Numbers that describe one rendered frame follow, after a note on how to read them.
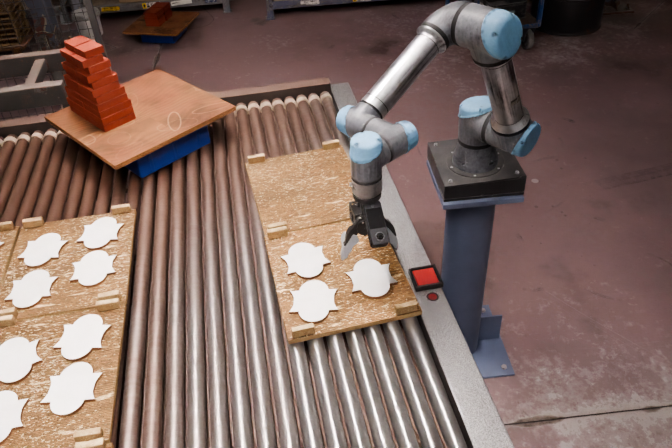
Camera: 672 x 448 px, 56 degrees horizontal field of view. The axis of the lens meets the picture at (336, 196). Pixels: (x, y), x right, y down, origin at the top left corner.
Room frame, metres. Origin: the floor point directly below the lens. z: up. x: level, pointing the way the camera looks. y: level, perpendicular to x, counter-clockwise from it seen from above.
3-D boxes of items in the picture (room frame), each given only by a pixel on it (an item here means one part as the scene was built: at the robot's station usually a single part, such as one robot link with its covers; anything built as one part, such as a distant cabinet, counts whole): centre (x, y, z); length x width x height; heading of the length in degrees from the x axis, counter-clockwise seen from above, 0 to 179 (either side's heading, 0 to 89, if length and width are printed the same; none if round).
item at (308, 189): (1.68, 0.09, 0.93); 0.41 x 0.35 x 0.02; 13
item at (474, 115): (1.75, -0.47, 1.11); 0.13 x 0.12 x 0.14; 41
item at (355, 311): (1.27, 0.01, 0.93); 0.41 x 0.35 x 0.02; 12
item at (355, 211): (1.26, -0.08, 1.16); 0.09 x 0.08 x 0.12; 12
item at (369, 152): (1.25, -0.08, 1.32); 0.09 x 0.08 x 0.11; 131
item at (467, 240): (1.76, -0.47, 0.44); 0.38 x 0.38 x 0.87; 3
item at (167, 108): (2.07, 0.70, 1.03); 0.50 x 0.50 x 0.02; 44
